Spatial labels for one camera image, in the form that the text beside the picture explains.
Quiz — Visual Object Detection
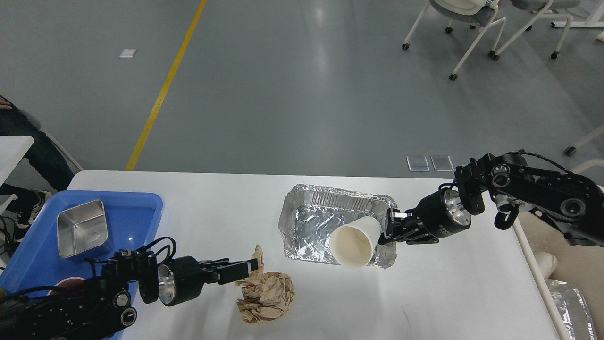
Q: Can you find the white office chair left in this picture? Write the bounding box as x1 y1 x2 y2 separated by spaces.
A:
401 0 507 81

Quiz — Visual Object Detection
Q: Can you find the floor outlet cover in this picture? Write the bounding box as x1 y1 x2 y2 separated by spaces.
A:
406 155 431 172
430 155 455 172

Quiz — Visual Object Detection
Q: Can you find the white side table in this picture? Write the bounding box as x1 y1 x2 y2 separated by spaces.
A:
0 136 83 189

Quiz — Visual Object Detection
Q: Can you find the brown paper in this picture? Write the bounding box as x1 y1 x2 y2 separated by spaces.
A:
235 245 296 324

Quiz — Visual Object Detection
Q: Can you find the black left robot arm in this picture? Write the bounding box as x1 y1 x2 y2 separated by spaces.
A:
1 237 259 340

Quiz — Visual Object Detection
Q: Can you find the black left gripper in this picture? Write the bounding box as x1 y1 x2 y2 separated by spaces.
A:
158 256 259 307

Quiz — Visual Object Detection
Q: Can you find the pink plastic mug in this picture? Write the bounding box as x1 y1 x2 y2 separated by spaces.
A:
55 276 85 292

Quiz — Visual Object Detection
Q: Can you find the blue plastic tray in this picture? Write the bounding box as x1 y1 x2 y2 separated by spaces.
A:
1 191 163 293

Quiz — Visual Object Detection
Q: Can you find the foil tray in bin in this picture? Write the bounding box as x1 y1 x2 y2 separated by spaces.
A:
546 279 598 340

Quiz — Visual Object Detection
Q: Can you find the floor outlet cover left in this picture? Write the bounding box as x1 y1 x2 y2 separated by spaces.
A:
406 155 431 172

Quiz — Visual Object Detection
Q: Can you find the floor outlet cover right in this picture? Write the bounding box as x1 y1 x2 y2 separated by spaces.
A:
430 155 455 172

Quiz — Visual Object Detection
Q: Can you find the person in beige sweater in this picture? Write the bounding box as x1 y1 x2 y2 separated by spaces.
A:
0 97 74 243

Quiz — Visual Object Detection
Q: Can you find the stainless steel rectangular pan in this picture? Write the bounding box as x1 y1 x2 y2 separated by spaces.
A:
56 199 114 261

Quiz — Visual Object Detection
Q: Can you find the white office chair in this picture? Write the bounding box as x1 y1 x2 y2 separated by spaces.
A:
401 0 507 81
489 0 583 62

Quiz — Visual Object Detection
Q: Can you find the aluminium foil tray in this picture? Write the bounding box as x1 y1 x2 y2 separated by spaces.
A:
278 184 398 265

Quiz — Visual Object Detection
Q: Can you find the white paper cup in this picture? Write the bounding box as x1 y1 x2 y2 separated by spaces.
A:
328 216 381 269

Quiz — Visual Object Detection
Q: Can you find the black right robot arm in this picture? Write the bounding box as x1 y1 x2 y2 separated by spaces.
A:
378 149 604 247

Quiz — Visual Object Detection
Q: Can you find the beige plastic bin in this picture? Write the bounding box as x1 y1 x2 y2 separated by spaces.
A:
512 212 604 340

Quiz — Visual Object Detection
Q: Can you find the white office chair right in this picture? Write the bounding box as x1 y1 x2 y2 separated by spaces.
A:
489 0 583 62

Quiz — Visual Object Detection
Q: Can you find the white chair leg right edge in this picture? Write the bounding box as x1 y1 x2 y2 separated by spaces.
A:
563 124 604 157

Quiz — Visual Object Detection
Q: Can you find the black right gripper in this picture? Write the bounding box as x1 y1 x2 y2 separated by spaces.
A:
379 189 471 245

